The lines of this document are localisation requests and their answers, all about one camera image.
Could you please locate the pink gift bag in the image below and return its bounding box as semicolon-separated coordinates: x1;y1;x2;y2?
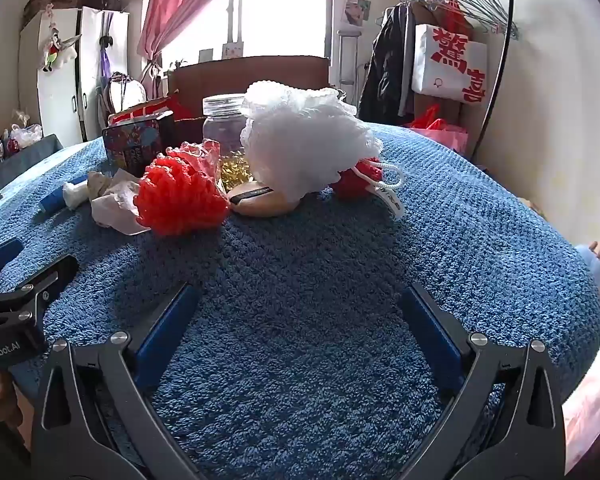
410;120;470;153

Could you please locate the dark cloth-covered side table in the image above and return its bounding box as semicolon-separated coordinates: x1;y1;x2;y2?
0;132;63;201

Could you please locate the black clothes rack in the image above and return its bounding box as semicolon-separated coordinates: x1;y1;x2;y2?
385;0;516;158

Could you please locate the crumpled white tissue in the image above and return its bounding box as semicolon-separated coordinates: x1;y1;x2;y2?
90;167;153;236

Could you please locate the person's left hand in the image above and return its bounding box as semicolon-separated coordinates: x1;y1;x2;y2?
0;370;28;448

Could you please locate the white wardrobe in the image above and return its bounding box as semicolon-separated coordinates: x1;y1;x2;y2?
19;6;131;148

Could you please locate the bunch of wire hangers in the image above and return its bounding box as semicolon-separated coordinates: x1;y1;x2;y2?
397;0;521;41

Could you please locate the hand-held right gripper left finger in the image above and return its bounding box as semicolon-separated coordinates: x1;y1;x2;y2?
30;282;201;480

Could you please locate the purple hanging ribbon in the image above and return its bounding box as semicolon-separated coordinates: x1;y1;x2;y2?
97;10;115;91

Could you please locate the white shopping bag red print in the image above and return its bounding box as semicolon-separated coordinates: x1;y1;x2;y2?
411;24;488;106

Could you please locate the pink curtain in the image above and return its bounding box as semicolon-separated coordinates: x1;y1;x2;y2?
136;0;251;98

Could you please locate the dark printed box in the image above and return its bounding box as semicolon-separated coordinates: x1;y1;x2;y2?
101;110;176;178

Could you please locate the wall photo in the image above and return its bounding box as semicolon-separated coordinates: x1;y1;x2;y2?
342;0;372;27

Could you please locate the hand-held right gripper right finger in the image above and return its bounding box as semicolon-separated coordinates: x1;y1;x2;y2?
387;282;566;480

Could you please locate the hanging plush toy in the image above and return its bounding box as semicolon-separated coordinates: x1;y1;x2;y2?
39;5;83;73

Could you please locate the clear glass jar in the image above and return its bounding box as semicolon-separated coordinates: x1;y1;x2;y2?
201;94;253;193

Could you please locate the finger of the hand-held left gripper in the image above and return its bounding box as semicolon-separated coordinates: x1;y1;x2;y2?
0;254;79;322
0;238;26;281

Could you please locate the cardboard box with red lining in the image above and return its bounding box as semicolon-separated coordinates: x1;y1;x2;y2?
107;55;333;126

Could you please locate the red plastic bag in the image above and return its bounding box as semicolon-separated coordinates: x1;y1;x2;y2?
405;104;448;131

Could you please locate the white mesh bath loofah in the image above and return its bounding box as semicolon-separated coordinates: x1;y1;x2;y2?
240;80;406;218

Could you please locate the pink cloth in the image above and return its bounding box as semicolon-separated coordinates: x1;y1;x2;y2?
562;330;600;461

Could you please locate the black jacket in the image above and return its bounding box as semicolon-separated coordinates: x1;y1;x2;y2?
357;2;416;126

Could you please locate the metal crutch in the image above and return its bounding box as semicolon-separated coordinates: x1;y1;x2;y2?
336;29;363;96

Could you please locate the white plastic bag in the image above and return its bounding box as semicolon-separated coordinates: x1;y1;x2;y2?
10;122;43;148

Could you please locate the beige powder puff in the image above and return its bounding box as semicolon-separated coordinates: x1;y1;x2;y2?
226;180;303;218

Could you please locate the white necklace display bust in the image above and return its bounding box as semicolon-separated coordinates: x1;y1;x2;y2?
100;71;147;116

